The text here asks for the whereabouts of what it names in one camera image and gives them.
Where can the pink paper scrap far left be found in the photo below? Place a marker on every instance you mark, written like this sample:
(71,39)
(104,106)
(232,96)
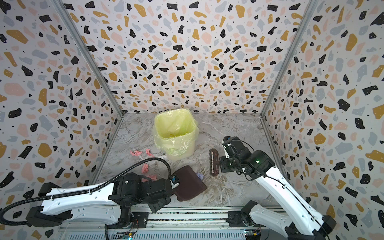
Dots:
(136,153)

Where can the pink paper scrap lower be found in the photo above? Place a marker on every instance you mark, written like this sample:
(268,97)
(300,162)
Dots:
(150,177)

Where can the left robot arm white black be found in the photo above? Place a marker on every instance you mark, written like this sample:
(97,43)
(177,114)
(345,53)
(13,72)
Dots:
(110,205)

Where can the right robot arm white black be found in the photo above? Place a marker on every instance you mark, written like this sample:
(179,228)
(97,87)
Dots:
(301,221)

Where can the brown cartoon face brush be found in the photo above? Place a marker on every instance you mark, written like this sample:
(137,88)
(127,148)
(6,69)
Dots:
(214,162)

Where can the pink paper scrap middle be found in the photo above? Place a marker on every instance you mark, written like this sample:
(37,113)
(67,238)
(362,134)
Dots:
(145,168)

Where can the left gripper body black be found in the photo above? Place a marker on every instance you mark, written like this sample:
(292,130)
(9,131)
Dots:
(157,204)

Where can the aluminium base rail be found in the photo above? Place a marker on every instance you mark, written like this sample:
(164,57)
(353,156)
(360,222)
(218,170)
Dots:
(171,223)

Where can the bin with yellow bag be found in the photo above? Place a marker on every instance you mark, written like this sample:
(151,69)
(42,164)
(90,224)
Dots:
(175,133)

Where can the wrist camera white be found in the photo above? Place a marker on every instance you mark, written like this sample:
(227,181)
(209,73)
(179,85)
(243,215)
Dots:
(175,181)
(227,147)

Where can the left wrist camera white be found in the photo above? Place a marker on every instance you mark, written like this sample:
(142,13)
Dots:
(175,181)

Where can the pink paper scrap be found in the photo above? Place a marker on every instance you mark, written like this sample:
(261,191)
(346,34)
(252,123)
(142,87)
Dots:
(145,168)
(148,152)
(150,177)
(136,153)

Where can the purple paper scrap lower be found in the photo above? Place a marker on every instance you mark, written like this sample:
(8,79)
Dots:
(200,175)

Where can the brown dustpan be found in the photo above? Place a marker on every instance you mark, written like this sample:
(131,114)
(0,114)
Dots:
(190,185)

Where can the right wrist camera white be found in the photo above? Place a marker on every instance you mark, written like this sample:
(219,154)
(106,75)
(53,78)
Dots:
(227,147)

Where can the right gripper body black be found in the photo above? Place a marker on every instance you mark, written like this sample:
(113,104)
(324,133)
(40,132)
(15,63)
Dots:
(224,162)

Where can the pink paper scrap upper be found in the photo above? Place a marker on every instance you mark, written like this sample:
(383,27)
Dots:
(148,152)

